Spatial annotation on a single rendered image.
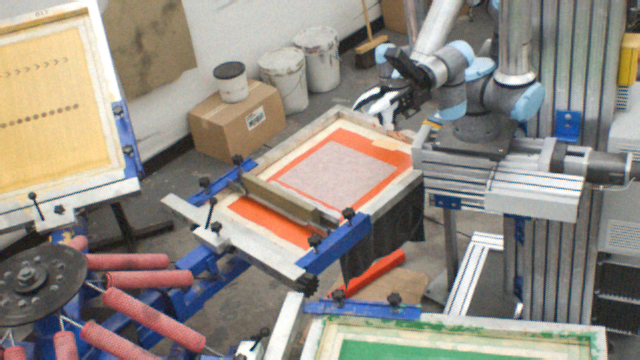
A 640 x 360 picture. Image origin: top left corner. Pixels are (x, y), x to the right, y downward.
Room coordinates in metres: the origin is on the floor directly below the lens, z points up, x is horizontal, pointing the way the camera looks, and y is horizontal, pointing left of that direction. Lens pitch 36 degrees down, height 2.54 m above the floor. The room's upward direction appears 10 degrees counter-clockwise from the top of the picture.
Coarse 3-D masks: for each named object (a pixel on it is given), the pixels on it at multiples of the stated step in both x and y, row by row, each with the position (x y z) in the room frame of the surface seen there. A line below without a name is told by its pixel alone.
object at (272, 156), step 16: (336, 112) 2.56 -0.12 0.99; (352, 112) 2.54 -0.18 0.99; (304, 128) 2.49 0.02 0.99; (320, 128) 2.50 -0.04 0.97; (368, 128) 2.45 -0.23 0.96; (400, 128) 2.36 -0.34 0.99; (288, 144) 2.39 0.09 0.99; (256, 160) 2.32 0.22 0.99; (272, 160) 2.33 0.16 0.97; (416, 176) 2.04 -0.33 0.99; (224, 192) 2.17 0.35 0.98; (400, 192) 1.98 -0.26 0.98; (208, 208) 2.08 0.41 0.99; (368, 208) 1.91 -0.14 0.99; (384, 208) 1.92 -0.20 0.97; (240, 224) 1.95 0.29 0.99; (256, 240) 1.86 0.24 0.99; (288, 256) 1.75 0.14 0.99
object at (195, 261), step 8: (200, 248) 1.81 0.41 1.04; (208, 248) 1.80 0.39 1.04; (184, 256) 1.78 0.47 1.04; (192, 256) 1.77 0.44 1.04; (200, 256) 1.77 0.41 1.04; (208, 256) 1.77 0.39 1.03; (216, 256) 1.79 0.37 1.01; (176, 264) 1.75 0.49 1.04; (184, 264) 1.74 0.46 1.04; (192, 264) 1.74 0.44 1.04; (200, 264) 1.75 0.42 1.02; (192, 272) 1.72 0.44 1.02; (200, 272) 1.74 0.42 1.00
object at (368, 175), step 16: (368, 160) 2.24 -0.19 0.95; (384, 160) 2.22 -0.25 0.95; (400, 160) 2.20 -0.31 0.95; (336, 176) 2.17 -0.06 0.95; (352, 176) 2.16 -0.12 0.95; (368, 176) 2.14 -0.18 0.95; (384, 176) 2.12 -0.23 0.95; (320, 192) 2.10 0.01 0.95; (336, 192) 2.08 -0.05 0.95; (352, 192) 2.06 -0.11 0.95; (368, 192) 2.05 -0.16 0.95; (336, 208) 1.99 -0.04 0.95; (272, 224) 1.97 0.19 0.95; (288, 224) 1.95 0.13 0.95; (288, 240) 1.87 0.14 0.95; (304, 240) 1.85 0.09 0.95
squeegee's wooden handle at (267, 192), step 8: (248, 176) 2.13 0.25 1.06; (248, 184) 2.12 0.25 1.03; (256, 184) 2.08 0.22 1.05; (264, 184) 2.06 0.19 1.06; (248, 192) 2.12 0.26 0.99; (256, 192) 2.09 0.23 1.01; (264, 192) 2.05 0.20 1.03; (272, 192) 2.01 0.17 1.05; (280, 192) 2.00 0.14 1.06; (264, 200) 2.06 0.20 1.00; (272, 200) 2.02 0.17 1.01; (280, 200) 1.99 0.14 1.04; (288, 200) 1.95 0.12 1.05; (296, 200) 1.94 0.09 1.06; (288, 208) 1.96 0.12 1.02; (296, 208) 1.92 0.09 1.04; (304, 208) 1.89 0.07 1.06; (312, 208) 1.88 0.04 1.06; (296, 216) 1.93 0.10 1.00; (304, 216) 1.90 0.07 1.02; (312, 216) 1.87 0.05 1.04
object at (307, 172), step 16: (320, 144) 2.40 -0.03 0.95; (336, 144) 2.38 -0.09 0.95; (352, 144) 2.36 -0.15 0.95; (368, 144) 2.34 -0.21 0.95; (304, 160) 2.31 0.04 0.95; (320, 160) 2.29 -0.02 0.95; (336, 160) 2.28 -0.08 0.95; (352, 160) 2.26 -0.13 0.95; (272, 176) 2.25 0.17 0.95; (288, 176) 2.23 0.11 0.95; (304, 176) 2.21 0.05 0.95; (320, 176) 2.19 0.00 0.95; (304, 192) 2.11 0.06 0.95; (240, 208) 2.09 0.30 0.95; (256, 208) 2.07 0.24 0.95
